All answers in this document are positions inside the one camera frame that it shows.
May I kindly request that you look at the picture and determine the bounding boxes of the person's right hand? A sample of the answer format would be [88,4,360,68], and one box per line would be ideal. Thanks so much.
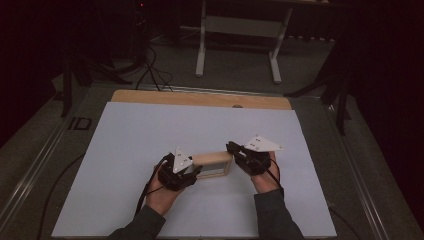
[250,151,281,195]

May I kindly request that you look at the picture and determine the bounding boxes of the hand-held gripper black cable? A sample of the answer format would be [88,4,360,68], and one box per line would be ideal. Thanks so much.
[265,157,285,198]
[134,155,168,216]

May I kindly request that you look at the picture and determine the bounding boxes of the black floor socket plate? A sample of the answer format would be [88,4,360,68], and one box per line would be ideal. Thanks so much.
[67,116,93,132]

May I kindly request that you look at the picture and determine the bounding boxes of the left hand-held gripper black cable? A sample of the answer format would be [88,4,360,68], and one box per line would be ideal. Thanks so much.
[134,155,168,216]

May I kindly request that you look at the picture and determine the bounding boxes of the white metal table frame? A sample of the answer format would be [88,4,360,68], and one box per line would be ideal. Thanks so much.
[194,0,295,85]

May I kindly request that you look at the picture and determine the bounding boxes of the person's left hand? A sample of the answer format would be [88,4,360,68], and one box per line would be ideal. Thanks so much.
[145,165,185,217]

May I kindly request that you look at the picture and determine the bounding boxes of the black floor cable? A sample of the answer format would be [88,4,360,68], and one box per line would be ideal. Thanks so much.
[35,152,87,240]
[328,205,362,240]

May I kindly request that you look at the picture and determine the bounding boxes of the right hand-held gripper black cable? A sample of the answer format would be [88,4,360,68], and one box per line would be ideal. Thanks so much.
[265,157,285,198]

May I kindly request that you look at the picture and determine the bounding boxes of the small wooden box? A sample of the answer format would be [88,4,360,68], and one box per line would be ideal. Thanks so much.
[191,150,234,180]

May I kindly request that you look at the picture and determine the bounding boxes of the black floor cables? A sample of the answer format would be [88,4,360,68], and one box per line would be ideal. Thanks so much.
[134,45,175,93]

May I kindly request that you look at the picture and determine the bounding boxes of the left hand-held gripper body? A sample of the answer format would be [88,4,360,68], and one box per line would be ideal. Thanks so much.
[156,147,198,192]

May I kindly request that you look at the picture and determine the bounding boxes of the white board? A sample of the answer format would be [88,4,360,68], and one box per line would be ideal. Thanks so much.
[51,101,338,240]

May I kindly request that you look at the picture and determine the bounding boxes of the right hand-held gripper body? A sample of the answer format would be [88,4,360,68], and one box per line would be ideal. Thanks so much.
[234,135,285,177]

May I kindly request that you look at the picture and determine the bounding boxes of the black metal stand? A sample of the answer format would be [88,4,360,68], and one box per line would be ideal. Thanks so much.
[59,54,134,118]
[284,49,354,137]

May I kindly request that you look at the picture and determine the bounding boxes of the metal floor rail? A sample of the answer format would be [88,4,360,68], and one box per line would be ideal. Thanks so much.
[324,102,392,240]
[0,112,78,232]

